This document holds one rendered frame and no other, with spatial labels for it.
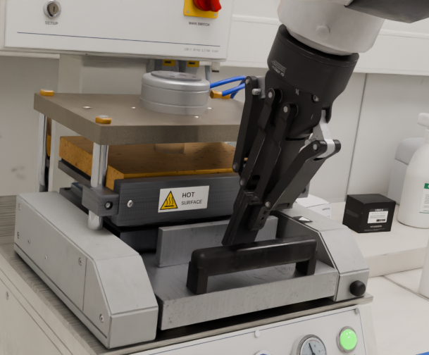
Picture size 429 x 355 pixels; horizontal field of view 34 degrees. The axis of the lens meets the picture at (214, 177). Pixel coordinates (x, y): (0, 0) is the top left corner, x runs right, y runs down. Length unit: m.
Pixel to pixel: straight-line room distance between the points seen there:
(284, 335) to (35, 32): 0.45
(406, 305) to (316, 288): 0.56
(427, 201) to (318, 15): 1.06
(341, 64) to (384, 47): 1.06
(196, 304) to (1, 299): 0.30
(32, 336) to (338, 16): 0.46
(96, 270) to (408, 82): 1.30
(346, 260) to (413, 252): 0.68
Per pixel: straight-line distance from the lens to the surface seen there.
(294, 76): 0.60
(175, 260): 0.72
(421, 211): 1.61
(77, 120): 0.73
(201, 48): 0.98
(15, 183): 1.28
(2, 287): 0.88
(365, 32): 0.59
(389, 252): 1.42
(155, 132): 0.71
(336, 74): 0.61
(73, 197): 0.84
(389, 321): 1.23
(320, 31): 0.57
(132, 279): 0.65
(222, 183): 0.75
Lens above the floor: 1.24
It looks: 15 degrees down
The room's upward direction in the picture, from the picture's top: 7 degrees clockwise
